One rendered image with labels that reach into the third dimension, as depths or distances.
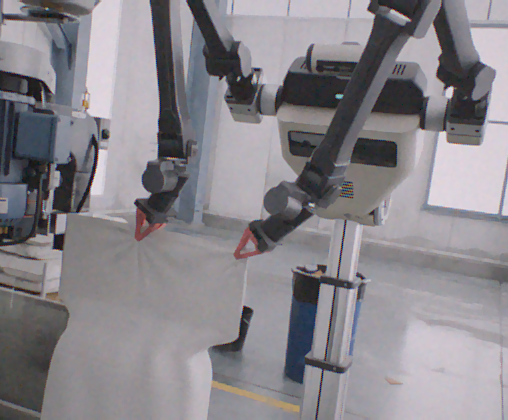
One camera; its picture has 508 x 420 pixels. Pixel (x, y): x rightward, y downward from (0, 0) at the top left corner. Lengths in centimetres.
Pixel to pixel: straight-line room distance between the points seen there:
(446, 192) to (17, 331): 773
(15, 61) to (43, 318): 107
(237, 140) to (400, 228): 307
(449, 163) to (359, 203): 751
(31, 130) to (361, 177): 88
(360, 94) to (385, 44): 10
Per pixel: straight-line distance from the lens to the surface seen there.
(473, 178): 918
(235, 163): 1007
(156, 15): 130
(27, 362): 212
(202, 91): 1019
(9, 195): 119
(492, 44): 939
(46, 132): 116
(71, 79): 749
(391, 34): 109
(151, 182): 128
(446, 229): 923
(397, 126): 155
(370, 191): 167
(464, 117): 152
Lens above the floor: 127
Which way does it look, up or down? 5 degrees down
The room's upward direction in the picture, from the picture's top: 7 degrees clockwise
